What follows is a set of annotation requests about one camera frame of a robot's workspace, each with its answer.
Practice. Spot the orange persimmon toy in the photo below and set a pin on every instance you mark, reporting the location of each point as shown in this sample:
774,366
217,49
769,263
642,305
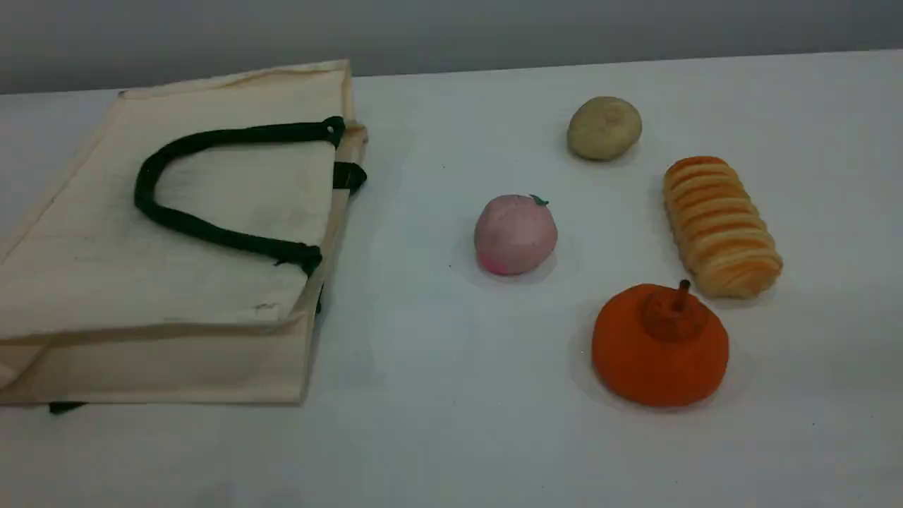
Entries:
656,360

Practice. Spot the long striped bread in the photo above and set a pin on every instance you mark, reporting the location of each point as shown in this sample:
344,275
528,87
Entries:
719,226

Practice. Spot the beige round potato toy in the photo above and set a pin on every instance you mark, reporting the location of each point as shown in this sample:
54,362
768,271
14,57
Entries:
604,128

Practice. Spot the pink peach toy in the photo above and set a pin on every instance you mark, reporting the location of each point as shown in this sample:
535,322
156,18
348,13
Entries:
513,236

